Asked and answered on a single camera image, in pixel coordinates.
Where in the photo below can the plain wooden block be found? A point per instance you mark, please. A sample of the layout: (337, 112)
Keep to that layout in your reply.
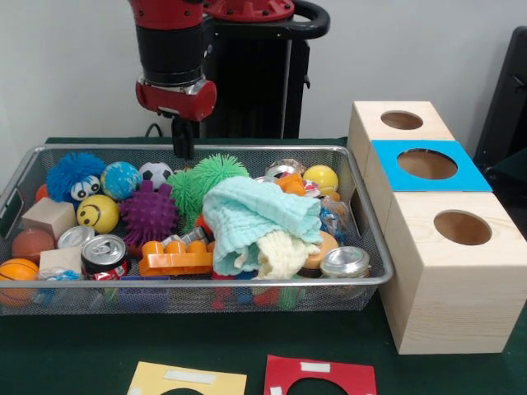
(47, 216)

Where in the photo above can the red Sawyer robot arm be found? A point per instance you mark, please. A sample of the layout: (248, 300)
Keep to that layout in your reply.
(169, 49)

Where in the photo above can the purple spiky ball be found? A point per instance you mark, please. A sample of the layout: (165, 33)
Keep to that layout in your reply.
(150, 214)

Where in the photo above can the wooden box with three holes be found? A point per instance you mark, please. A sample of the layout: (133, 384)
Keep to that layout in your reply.
(453, 296)

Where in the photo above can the green fuzzy ball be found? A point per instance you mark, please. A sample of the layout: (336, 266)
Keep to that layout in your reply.
(218, 170)

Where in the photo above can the blue fuzzy ball with eyes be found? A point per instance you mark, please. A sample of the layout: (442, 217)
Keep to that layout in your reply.
(70, 173)

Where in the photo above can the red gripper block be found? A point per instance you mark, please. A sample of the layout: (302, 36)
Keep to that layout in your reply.
(177, 103)

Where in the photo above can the black chair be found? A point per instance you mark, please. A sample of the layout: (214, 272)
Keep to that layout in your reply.
(506, 103)

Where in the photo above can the yellow card with round hole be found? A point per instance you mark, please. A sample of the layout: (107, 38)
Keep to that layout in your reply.
(144, 378)

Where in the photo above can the orange toy building brick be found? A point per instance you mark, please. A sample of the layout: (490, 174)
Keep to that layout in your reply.
(177, 259)

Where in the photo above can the brown ball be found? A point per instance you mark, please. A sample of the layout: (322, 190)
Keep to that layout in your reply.
(33, 244)

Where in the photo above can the mint green cloth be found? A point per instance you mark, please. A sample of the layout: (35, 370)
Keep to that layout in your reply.
(255, 210)

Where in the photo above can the plain yellow ball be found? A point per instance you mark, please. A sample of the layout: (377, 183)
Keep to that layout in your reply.
(321, 180)

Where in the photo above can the black pedestal with red base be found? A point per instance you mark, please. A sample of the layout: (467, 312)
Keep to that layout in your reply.
(255, 82)

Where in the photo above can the yellow smiley face ball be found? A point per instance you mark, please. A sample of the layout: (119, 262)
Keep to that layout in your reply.
(98, 214)

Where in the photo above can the orange basketball toy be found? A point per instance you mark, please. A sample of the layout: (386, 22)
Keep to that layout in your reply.
(18, 271)

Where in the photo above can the red card with round hole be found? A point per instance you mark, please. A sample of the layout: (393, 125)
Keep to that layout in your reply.
(280, 374)

